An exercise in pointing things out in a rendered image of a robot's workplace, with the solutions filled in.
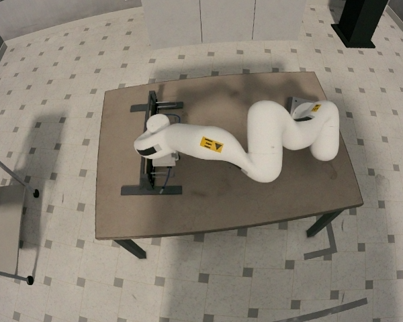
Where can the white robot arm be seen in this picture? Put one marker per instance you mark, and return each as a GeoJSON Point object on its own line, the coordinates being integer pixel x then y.
{"type": "Point", "coordinates": [269, 127]}

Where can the dark grey metal rack with hooks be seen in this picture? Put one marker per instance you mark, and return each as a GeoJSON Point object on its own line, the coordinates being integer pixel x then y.
{"type": "Point", "coordinates": [148, 178]}

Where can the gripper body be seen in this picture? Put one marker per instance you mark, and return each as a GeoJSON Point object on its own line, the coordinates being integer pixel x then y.
{"type": "Point", "coordinates": [175, 155]}

